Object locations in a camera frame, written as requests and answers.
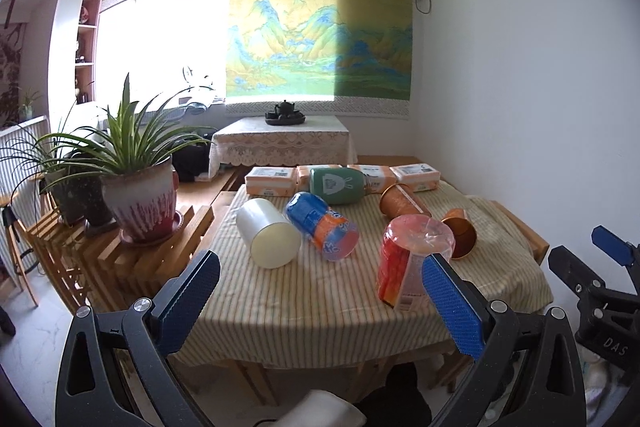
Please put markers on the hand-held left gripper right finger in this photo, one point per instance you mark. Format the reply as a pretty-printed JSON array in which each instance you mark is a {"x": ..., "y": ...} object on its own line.
[{"x": 452, "y": 307}]

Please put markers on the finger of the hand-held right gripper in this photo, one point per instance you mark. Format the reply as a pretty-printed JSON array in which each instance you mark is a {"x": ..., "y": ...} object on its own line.
[
  {"x": 611, "y": 244},
  {"x": 572, "y": 269}
]

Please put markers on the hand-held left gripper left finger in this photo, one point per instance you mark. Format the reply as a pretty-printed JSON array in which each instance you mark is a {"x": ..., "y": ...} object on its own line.
[{"x": 189, "y": 304}]

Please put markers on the red translucent plastic cup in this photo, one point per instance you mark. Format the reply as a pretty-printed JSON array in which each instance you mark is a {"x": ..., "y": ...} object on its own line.
[{"x": 405, "y": 257}]

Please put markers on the small copper metal cup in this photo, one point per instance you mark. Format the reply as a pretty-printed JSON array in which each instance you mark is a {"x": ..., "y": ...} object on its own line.
[{"x": 460, "y": 234}]

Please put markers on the white plastic cup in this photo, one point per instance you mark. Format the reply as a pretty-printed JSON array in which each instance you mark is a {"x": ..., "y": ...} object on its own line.
[{"x": 267, "y": 232}]

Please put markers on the tall copper metal cup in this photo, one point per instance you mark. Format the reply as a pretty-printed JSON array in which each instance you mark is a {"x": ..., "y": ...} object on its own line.
[{"x": 402, "y": 202}]

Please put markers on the blue and orange cup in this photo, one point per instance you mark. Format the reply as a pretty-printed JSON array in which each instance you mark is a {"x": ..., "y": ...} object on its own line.
[{"x": 322, "y": 224}]

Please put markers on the pale cloth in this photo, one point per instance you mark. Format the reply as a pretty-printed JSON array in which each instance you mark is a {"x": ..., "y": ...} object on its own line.
[{"x": 602, "y": 382}]

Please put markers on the wooden table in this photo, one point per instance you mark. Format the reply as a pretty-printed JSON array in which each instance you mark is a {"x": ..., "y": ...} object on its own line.
[{"x": 520, "y": 229}]

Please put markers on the wooden slatted plant stand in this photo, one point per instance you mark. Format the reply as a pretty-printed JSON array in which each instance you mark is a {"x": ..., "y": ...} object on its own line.
[{"x": 135, "y": 264}]

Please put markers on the red plant saucer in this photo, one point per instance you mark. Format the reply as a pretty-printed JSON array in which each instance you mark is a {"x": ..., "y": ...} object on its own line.
[{"x": 172, "y": 227}]

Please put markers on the dark object under table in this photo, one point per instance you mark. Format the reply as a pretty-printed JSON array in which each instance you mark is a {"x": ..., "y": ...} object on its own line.
[{"x": 400, "y": 399}]

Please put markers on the large potted plant pink pot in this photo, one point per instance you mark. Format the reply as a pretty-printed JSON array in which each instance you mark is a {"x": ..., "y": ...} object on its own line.
[{"x": 142, "y": 197}]

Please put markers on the striped yellow tablecloth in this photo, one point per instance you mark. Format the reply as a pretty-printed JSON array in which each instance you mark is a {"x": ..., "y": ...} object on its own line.
[{"x": 325, "y": 302}]

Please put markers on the orange tissue packet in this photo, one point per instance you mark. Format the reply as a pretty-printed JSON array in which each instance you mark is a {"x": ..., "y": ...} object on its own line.
[
  {"x": 270, "y": 181},
  {"x": 381, "y": 177},
  {"x": 303, "y": 177},
  {"x": 416, "y": 177}
]

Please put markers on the black bag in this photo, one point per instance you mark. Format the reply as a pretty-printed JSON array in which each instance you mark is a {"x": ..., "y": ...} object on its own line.
[{"x": 190, "y": 162}]

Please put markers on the potted plant dark pot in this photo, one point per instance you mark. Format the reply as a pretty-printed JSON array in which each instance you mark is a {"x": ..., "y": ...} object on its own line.
[{"x": 75, "y": 199}]

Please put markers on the green sleeved bottle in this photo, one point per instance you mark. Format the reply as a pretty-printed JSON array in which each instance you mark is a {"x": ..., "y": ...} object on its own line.
[{"x": 337, "y": 185}]

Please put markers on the wooden stool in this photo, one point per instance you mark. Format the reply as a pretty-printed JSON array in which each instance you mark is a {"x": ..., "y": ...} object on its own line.
[{"x": 20, "y": 252}]

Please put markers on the lace covered side table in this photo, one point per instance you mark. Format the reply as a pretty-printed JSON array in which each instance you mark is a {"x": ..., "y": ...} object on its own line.
[{"x": 280, "y": 144}]

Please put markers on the black tea tray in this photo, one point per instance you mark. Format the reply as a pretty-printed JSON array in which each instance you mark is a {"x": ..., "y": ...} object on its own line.
[{"x": 285, "y": 118}]

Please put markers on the black teapot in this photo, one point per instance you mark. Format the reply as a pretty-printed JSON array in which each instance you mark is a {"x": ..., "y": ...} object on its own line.
[{"x": 285, "y": 108}]

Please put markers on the white radiator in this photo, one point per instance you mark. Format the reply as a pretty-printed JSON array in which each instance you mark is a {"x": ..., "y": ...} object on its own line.
[{"x": 20, "y": 157}]

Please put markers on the small potted plant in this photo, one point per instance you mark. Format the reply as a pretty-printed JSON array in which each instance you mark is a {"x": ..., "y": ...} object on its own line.
[{"x": 27, "y": 104}]

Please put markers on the white wall shelf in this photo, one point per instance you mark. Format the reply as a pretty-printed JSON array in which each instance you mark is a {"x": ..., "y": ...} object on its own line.
[{"x": 85, "y": 52}]

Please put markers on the dark wall picture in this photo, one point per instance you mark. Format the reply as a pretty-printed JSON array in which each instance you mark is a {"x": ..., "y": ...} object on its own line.
[{"x": 10, "y": 67}]

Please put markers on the green landscape wall hanging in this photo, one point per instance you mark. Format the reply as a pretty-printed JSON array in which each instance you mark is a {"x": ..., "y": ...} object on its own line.
[{"x": 320, "y": 27}]

